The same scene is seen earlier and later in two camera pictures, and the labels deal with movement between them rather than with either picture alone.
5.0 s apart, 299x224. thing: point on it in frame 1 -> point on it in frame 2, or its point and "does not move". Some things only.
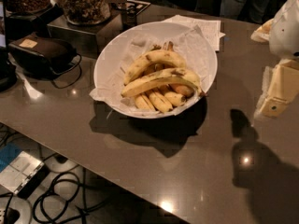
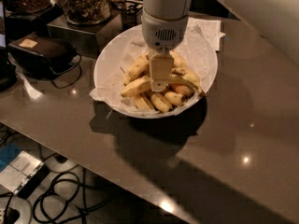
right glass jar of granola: x=84 y=5 does not move
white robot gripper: x=285 y=32 -> x=163 y=32
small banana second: x=160 y=102 does not move
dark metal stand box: x=87 y=39 does not move
